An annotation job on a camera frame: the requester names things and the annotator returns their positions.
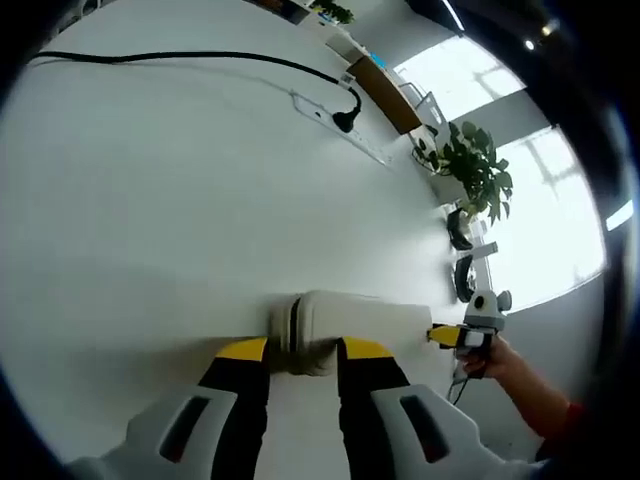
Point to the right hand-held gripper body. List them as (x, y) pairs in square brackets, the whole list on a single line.
[(485, 310)]

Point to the person's right hand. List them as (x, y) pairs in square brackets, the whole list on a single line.
[(500, 362)]

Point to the white power strip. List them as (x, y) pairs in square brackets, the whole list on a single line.
[(320, 112)]

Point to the window with white blinds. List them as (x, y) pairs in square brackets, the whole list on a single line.
[(555, 215), (450, 75)]

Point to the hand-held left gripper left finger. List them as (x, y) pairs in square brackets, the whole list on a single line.
[(165, 435)]

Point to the green potted plant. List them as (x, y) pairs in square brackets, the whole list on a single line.
[(475, 165)]

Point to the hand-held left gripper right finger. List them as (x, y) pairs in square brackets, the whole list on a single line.
[(425, 430)]

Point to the beige cutlery case lid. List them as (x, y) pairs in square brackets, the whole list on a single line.
[(370, 320)]

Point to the brown cardboard box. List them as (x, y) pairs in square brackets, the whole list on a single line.
[(390, 92)]

